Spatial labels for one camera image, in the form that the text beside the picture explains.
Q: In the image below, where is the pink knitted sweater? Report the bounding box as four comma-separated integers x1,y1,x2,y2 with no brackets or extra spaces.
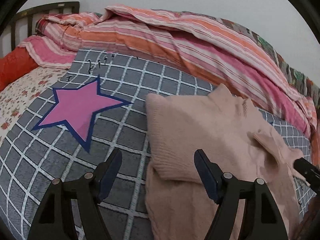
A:
145,85,303,239

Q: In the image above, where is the multicolour patterned blanket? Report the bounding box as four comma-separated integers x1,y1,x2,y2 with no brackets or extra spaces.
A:
220,17,320,100

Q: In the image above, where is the grey checked bed cover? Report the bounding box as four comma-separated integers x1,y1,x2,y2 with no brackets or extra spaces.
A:
1,49,316,239

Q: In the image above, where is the floral bed sheet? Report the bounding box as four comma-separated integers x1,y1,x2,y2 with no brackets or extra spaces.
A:
0,67,67,141

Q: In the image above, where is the red pillow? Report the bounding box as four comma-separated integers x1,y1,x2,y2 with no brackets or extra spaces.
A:
0,47,39,91

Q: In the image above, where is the pink orange striped quilt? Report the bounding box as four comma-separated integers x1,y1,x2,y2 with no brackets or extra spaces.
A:
17,4,320,156

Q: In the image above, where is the dark wooden headboard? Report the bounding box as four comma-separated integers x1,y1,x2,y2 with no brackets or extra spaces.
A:
9,1,80,50

